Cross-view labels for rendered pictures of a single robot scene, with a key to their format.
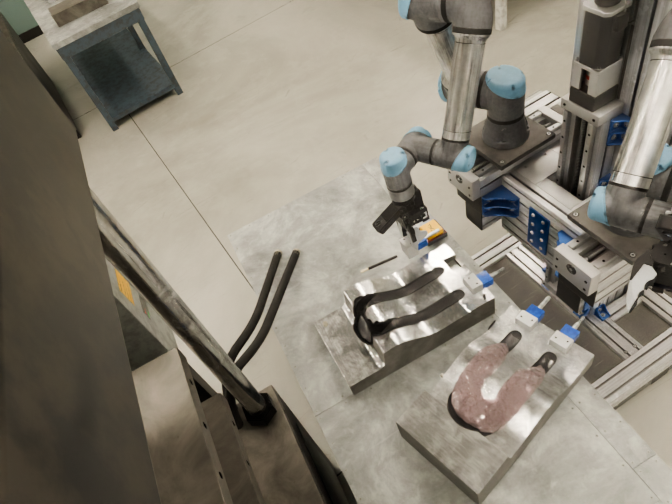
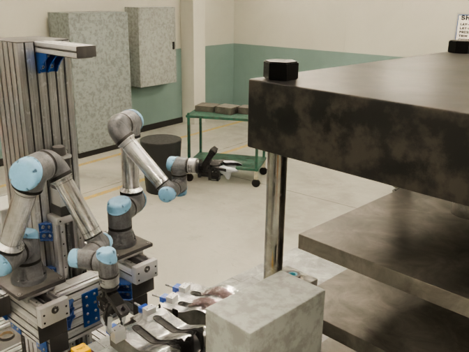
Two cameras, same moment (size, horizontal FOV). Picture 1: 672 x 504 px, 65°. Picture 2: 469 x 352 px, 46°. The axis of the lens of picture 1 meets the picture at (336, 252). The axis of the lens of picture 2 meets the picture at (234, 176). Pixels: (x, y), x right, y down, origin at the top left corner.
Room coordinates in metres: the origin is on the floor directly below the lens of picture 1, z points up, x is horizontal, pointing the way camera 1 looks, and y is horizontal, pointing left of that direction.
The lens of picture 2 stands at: (1.79, 1.62, 2.24)
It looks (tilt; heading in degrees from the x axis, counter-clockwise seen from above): 18 degrees down; 235
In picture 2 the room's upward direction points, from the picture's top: 1 degrees clockwise
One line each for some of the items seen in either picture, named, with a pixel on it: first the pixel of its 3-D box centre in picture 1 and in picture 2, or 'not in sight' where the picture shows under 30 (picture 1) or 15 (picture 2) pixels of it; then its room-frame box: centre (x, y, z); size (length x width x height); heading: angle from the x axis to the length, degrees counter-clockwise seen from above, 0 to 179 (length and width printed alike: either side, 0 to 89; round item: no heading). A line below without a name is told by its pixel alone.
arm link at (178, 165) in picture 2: not in sight; (179, 165); (0.53, -0.67, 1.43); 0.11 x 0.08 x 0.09; 130
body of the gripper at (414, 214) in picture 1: (408, 207); (109, 297); (1.08, -0.25, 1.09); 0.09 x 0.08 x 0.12; 100
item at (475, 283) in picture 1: (486, 278); (143, 308); (0.88, -0.40, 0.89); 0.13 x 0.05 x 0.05; 100
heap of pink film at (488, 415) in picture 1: (495, 382); (218, 299); (0.56, -0.27, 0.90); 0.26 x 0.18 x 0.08; 118
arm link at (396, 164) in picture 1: (395, 168); (106, 262); (1.09, -0.24, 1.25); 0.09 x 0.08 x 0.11; 131
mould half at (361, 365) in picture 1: (400, 311); (170, 344); (0.89, -0.12, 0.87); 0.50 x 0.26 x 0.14; 100
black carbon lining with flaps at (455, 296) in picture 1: (404, 302); (169, 331); (0.88, -0.14, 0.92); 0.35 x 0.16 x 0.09; 100
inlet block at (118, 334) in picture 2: (421, 239); (111, 328); (1.08, -0.27, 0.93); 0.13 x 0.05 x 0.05; 100
